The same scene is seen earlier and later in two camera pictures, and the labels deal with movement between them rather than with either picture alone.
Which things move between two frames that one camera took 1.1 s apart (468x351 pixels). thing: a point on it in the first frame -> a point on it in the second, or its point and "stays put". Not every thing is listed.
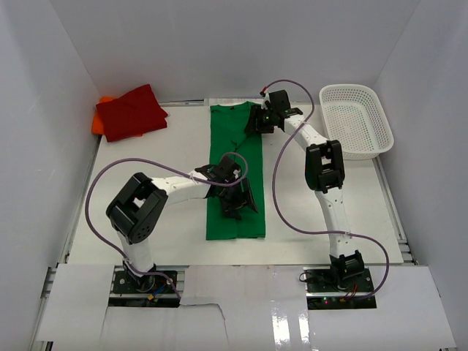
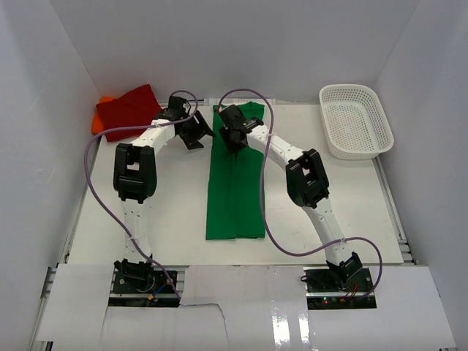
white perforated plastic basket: [353, 115] stays put
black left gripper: [239, 197] -> [192, 128]
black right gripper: [257, 121] -> [233, 135]
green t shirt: [229, 134] stays put
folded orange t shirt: [98, 126] stays put
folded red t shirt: [137, 112] stays put
